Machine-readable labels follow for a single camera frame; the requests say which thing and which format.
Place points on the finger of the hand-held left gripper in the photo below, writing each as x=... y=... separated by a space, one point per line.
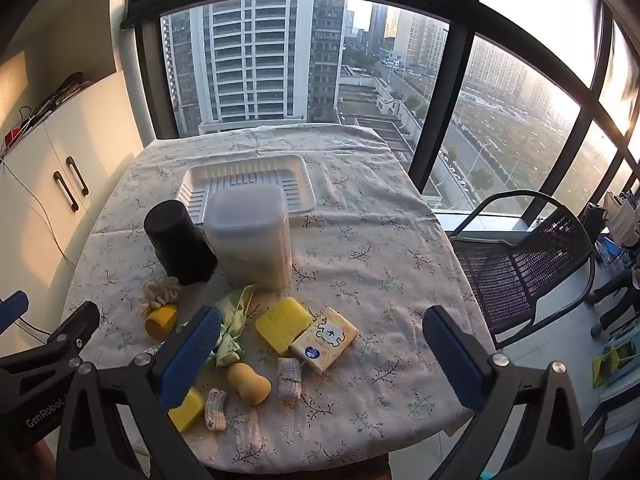
x=12 y=306
x=75 y=322

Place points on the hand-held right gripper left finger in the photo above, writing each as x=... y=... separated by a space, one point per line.
x=192 y=355

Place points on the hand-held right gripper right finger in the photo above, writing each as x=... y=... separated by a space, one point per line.
x=452 y=355

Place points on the yellow sponge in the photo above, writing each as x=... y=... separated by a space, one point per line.
x=187 y=410
x=282 y=322

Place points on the orange makeup sponge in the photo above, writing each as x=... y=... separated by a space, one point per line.
x=250 y=385

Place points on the white plastic tray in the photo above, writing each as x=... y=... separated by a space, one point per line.
x=250 y=170

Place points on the small yellow cup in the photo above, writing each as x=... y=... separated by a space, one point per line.
x=161 y=321

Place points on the white crochet pad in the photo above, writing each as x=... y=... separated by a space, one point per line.
x=289 y=375
x=216 y=408

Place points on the green cloth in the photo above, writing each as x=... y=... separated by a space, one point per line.
x=235 y=310

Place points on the black metal mesh chair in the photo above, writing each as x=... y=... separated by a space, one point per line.
x=520 y=270

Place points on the black cup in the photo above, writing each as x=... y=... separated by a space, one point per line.
x=175 y=240

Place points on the translucent plastic container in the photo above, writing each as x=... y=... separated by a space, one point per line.
x=247 y=240

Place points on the green yellow book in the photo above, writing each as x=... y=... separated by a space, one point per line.
x=607 y=360

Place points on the small red object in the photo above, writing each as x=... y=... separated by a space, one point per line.
x=12 y=136

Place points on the stack of books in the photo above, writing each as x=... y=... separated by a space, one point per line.
x=615 y=420

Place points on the white cabinet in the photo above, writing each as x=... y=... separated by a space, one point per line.
x=100 y=125

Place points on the white bag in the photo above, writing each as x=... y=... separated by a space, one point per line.
x=622 y=220

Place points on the black window frame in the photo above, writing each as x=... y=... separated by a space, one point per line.
x=442 y=110

